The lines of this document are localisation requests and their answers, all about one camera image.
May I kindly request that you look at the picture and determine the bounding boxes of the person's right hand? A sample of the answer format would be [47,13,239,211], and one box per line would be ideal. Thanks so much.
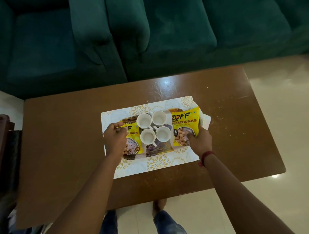
[187,125,213,159]

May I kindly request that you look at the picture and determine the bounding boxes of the person's left hand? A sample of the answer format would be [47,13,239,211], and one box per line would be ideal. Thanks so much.
[103,121,129,158]

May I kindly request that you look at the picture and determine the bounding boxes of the yellow snack packet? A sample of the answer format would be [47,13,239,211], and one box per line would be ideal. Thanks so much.
[117,123,144,156]
[168,106,201,147]

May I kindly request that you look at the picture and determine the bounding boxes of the white paper napkin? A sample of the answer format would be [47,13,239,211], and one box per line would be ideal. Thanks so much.
[191,101,212,131]

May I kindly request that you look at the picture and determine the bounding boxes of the white ceramic cup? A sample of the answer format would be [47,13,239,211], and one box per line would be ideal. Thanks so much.
[136,113,154,131]
[153,126,172,143]
[140,129,157,147]
[151,110,168,128]

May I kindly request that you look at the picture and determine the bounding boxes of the floral white placemat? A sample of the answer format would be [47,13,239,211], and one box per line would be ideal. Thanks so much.
[100,95,201,180]

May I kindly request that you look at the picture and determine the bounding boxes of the person's right forearm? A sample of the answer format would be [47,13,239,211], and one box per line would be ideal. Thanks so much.
[203,154,295,234]

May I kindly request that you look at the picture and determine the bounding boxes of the person's left forearm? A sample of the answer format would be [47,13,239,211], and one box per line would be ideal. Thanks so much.
[47,154,124,234]

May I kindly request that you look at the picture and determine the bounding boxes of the person's right foot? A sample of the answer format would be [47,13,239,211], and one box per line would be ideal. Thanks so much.
[152,199,168,218]

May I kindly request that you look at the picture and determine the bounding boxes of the person's blue jeans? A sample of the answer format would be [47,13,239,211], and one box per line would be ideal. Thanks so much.
[100,210,188,234]

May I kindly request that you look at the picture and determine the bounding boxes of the red thread wristband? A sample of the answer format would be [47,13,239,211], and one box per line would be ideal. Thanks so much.
[198,151,216,168]

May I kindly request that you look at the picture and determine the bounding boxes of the leaf print serving tray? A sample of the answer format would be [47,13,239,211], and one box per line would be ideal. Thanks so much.
[117,108,184,161]

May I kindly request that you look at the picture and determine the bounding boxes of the green velvet sofa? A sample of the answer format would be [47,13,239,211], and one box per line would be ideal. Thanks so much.
[0,0,309,101]

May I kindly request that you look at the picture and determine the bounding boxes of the brown plastic tray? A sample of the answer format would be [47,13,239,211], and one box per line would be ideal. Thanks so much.
[0,114,15,157]

